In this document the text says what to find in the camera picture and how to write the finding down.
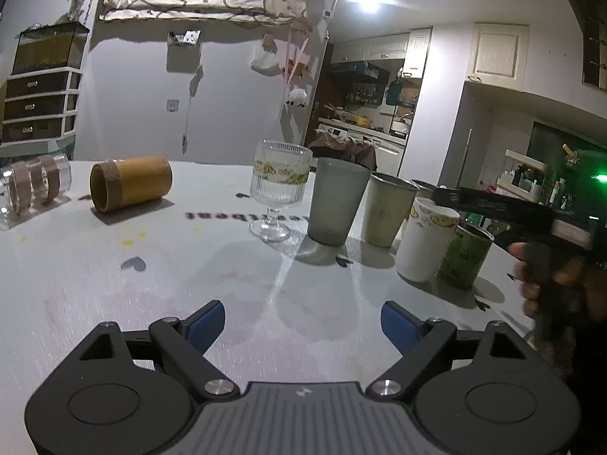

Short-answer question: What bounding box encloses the white ceramic cup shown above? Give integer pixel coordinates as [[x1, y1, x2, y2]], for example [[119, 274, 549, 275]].
[[395, 197, 460, 282]]

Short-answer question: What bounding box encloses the green printed can cup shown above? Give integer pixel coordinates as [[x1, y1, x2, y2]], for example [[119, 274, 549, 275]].
[[436, 222, 495, 291]]

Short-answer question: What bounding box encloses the cup with brown sleeve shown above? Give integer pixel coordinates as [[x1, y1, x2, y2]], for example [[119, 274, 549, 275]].
[[412, 180, 437, 200]]

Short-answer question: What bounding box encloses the bamboo brown cup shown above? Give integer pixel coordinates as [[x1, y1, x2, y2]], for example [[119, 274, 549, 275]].
[[90, 156, 173, 214]]

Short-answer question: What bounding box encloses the person's right hand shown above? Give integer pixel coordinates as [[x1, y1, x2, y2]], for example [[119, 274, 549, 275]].
[[508, 242, 546, 319]]

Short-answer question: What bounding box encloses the beige metal tumbler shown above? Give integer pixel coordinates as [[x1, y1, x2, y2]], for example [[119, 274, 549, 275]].
[[361, 173, 420, 248]]

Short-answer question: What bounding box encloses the frosted grey tumbler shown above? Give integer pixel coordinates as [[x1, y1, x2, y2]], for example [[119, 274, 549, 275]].
[[308, 157, 370, 246]]

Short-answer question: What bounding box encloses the ribbed stemmed glass goblet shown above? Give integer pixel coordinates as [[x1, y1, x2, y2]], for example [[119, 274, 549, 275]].
[[250, 140, 313, 242]]

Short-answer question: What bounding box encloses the chair with draped clothes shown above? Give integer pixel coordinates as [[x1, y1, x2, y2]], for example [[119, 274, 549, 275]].
[[308, 132, 377, 171]]

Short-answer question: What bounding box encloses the clear glass with brown bands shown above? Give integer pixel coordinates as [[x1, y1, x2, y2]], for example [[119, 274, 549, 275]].
[[0, 153, 72, 230]]

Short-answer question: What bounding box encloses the white plastic drawer unit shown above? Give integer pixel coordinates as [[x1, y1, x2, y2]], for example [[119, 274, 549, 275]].
[[1, 67, 82, 144]]

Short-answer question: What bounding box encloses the glass fish tank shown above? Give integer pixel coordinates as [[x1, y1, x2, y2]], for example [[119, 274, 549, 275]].
[[13, 22, 90, 75]]

